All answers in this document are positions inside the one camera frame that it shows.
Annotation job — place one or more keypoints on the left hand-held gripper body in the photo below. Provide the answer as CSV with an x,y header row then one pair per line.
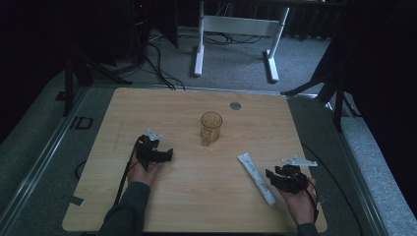
x,y
148,150

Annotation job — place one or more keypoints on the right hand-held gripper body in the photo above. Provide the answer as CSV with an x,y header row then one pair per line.
x,y
293,175

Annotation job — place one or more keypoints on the white toothpaste tube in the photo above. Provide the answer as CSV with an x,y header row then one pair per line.
x,y
257,178

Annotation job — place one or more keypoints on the clear glass mug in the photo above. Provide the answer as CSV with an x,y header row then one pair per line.
x,y
210,128

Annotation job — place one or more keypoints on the person's left hand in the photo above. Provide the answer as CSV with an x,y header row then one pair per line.
x,y
143,173

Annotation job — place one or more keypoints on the person's right hand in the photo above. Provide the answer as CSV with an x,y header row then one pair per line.
x,y
299,203

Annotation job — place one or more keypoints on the grey table grommet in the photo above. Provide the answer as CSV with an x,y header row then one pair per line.
x,y
235,106

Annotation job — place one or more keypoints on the black tripod stand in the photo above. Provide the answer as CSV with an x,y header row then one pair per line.
x,y
83,75
323,88

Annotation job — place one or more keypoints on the dark computer tower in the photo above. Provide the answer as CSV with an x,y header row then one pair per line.
x,y
139,29

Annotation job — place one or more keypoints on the white desk frame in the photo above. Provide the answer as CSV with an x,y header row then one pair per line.
x,y
239,42

